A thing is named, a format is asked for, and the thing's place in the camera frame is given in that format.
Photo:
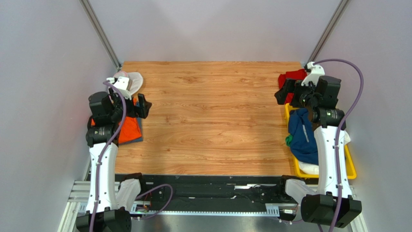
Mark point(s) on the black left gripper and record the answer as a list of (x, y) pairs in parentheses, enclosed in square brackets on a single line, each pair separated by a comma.
[(144, 107)]

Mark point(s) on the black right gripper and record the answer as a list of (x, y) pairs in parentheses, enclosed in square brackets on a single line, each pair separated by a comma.
[(287, 93)]

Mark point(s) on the navy blue t shirt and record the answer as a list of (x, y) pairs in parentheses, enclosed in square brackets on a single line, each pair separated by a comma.
[(303, 144)]

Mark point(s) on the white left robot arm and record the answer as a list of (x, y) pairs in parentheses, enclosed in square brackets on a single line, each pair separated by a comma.
[(108, 209)]

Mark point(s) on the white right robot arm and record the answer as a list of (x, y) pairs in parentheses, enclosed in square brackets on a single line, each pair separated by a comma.
[(332, 204)]

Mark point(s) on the red crumpled t shirt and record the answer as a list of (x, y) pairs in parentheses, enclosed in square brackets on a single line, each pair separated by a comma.
[(296, 75)]

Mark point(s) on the orange folded t shirt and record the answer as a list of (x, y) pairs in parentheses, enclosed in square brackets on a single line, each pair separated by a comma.
[(130, 127)]

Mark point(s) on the white mesh laundry bag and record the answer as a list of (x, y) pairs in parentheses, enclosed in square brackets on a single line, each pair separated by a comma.
[(135, 80)]

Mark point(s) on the green t shirt in bin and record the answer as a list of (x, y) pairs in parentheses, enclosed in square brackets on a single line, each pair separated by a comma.
[(288, 140)]

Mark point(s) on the white t shirt in bin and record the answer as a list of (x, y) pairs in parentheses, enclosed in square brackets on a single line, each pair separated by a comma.
[(313, 169)]

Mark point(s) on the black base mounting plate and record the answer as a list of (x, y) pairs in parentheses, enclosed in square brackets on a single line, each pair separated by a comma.
[(214, 193)]

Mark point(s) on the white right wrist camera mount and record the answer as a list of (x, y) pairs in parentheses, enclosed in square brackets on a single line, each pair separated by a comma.
[(314, 71)]

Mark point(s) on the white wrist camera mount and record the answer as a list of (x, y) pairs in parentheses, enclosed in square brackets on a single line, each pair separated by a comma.
[(314, 71), (123, 84)]

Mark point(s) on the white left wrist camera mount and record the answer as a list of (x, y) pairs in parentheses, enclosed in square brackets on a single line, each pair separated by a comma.
[(123, 84)]

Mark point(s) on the right aluminium corner post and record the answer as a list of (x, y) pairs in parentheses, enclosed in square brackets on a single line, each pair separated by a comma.
[(339, 11)]

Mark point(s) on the aluminium corner post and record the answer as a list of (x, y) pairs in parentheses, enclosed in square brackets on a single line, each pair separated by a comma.
[(339, 11), (100, 32)]

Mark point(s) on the aluminium frame rail front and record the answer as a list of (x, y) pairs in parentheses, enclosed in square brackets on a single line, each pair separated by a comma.
[(193, 212)]

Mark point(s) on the left aluminium corner post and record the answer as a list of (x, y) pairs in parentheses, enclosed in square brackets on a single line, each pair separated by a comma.
[(100, 32)]

